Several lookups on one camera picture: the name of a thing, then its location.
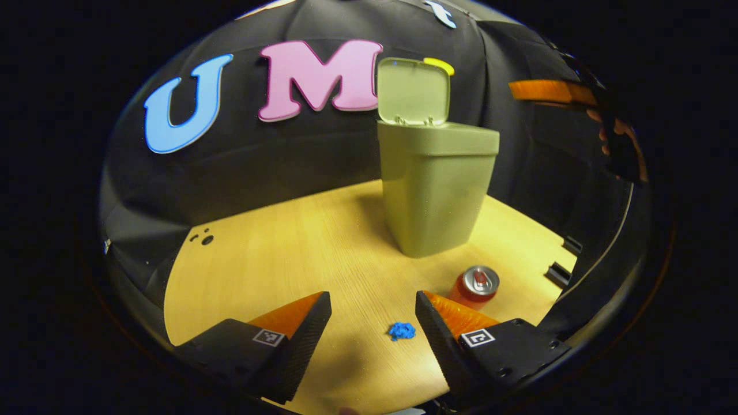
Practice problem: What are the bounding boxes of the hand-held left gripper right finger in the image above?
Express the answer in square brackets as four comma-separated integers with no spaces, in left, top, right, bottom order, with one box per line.
[415,290,571,404]

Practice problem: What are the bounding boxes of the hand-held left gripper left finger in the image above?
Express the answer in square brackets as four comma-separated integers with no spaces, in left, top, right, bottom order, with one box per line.
[173,291,333,404]

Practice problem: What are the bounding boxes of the red pop can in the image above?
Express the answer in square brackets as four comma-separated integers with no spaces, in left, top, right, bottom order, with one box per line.
[447,265,500,312]

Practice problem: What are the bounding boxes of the green desktop garbage bin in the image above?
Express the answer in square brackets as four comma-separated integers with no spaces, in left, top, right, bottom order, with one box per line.
[376,56,501,258]

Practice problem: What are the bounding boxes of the wooden desktop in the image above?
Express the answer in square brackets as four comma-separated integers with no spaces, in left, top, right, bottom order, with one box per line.
[163,179,578,415]

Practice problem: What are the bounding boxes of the white cable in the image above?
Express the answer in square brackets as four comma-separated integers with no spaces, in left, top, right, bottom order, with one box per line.
[555,183,636,306]

